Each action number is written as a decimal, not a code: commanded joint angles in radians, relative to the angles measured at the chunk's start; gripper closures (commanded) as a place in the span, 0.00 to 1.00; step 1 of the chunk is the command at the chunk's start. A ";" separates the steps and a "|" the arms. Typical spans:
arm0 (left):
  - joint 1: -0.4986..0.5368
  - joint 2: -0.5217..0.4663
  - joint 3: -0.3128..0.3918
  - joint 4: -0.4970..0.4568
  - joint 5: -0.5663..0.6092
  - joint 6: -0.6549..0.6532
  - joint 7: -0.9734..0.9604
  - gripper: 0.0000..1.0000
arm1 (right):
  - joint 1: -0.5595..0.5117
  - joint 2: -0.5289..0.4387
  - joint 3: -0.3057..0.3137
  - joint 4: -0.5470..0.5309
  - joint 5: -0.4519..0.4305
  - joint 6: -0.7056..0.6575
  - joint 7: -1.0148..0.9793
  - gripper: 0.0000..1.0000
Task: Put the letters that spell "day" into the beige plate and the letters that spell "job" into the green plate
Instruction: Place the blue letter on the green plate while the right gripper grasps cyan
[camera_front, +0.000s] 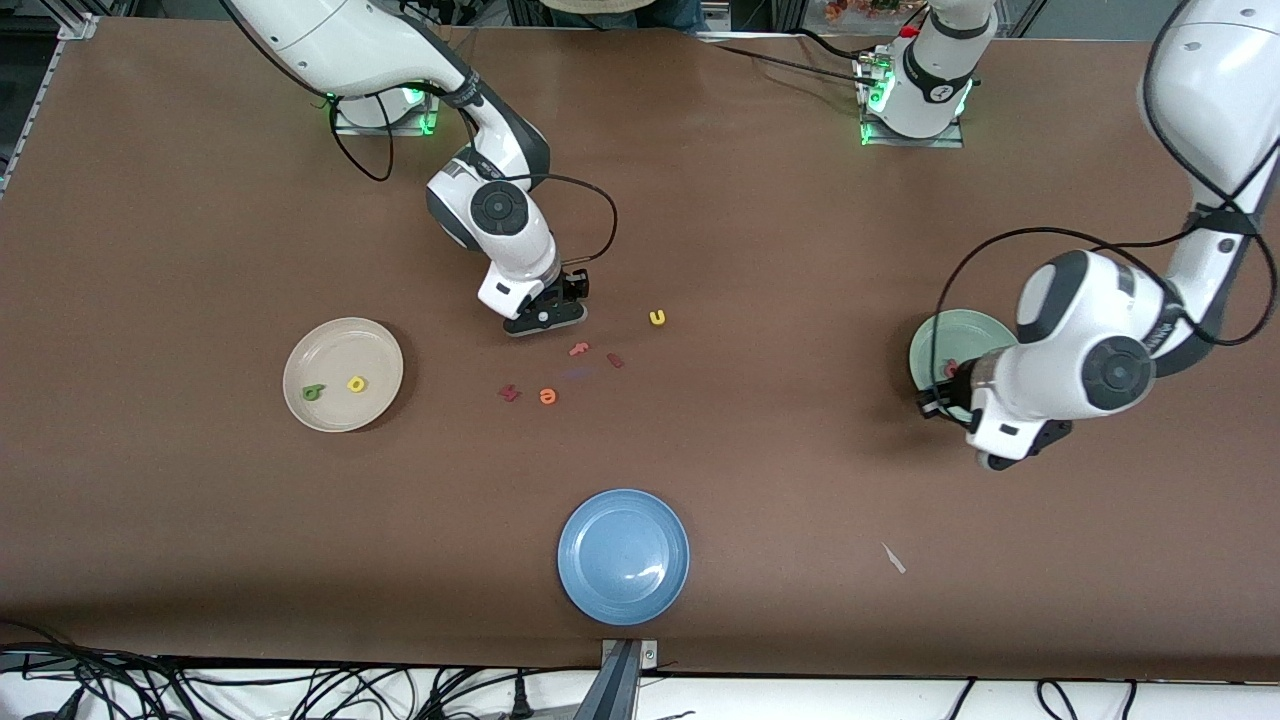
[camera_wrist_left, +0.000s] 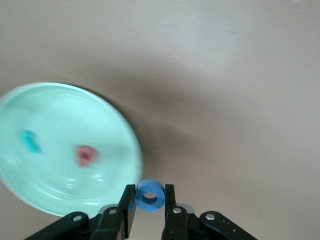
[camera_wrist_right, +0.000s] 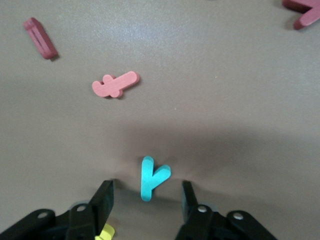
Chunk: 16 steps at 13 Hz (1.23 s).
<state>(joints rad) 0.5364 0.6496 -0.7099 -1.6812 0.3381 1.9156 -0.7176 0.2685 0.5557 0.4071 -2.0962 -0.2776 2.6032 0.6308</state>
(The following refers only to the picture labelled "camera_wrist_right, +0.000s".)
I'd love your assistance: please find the teal letter y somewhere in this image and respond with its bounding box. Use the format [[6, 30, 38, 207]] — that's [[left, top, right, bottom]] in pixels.
[[140, 155, 172, 202]]

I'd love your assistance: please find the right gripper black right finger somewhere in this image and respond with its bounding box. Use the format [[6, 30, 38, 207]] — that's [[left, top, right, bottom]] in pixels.
[[174, 180, 278, 240]]

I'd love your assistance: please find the maroon letter l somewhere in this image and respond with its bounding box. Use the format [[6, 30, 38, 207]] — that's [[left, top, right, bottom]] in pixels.
[[23, 16, 60, 61]]

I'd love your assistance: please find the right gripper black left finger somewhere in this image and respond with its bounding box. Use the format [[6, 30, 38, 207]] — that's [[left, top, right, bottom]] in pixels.
[[0, 179, 115, 240]]

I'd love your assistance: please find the yellow letter s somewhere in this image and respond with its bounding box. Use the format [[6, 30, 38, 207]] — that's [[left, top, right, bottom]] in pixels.
[[94, 223, 116, 240]]

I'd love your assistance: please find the maroon letter h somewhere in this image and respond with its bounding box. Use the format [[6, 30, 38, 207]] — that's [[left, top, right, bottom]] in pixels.
[[281, 0, 320, 31]]

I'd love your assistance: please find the pink letter f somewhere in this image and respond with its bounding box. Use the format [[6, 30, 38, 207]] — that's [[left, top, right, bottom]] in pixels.
[[91, 71, 141, 99]]

